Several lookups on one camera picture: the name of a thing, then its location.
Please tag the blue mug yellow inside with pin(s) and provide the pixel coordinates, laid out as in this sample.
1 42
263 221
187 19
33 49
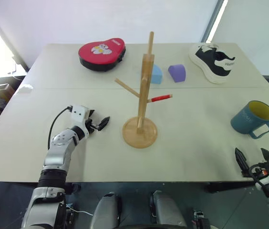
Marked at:
246 120

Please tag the brown cardboard box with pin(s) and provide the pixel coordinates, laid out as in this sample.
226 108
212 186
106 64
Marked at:
2 91

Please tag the wooden mug tree stand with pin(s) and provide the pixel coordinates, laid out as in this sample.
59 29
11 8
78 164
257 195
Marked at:
144 100

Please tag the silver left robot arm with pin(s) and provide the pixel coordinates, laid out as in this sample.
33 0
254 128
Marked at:
58 152

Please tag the grey rounded robot leg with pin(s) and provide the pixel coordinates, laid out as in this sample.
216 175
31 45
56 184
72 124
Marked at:
166 210
106 212

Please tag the crumpled white paper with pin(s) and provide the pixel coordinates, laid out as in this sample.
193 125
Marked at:
25 89

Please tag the light blue foam block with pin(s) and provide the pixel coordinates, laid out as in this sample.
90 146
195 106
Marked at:
157 75

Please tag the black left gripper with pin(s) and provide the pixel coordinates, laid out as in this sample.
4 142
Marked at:
90 125

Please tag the black and white sneaker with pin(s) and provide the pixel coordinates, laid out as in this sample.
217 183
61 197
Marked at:
214 63

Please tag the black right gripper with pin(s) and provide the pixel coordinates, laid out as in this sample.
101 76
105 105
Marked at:
266 169

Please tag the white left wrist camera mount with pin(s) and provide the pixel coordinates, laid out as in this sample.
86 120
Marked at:
79 114

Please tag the purple foam block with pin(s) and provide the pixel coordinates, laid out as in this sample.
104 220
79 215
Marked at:
178 72

